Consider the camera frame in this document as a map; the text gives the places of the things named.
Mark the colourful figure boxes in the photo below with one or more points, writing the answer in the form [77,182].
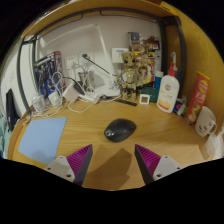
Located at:
[146,46]

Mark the teal checked cloth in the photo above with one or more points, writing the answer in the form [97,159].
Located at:
[2,136]

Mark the white mug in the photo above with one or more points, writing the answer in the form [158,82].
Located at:
[205,121]

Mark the small colourful box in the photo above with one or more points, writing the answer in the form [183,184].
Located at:
[180,107]

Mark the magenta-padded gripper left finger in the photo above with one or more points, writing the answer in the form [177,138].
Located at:
[63,166]

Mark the large white power adapter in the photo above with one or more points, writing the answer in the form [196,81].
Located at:
[70,93]

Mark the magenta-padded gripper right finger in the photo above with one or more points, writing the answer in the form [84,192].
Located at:
[163,165]

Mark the small white digital clock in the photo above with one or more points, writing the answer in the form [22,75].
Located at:
[144,99]

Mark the clear plastic bag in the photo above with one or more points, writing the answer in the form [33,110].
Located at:
[38,103]

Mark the robot model kit box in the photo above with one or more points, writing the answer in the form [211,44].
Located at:
[46,75]

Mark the light blue mouse pad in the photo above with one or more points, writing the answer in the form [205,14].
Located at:
[41,138]

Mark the black ruler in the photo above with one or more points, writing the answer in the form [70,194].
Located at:
[126,102]

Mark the white desk lamp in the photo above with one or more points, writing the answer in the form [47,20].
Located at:
[111,90]

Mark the black computer mouse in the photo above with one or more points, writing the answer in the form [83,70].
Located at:
[120,129]

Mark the white power strip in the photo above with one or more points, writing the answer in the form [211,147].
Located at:
[89,98]

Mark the grey metal frame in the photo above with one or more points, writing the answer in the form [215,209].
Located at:
[19,73]

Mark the metal cup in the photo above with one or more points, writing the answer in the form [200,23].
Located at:
[85,80]

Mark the dark green round tin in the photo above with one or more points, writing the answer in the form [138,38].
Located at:
[151,91]

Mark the white lotion pump bottle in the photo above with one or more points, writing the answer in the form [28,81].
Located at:
[167,95]

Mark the red chips can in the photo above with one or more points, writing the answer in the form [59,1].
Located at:
[198,96]

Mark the tan brick tree figure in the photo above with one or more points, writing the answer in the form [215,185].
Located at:
[128,78]

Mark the white-nozzle spray bottle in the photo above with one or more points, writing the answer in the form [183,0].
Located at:
[173,60]

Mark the white wall socket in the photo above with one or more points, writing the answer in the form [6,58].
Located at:
[90,60]
[71,62]

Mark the white cube charger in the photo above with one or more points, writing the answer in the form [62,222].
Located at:
[54,99]

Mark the white wall box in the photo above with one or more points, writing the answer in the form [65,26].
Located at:
[119,55]

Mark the black hanging bag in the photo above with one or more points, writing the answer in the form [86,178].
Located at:
[11,110]

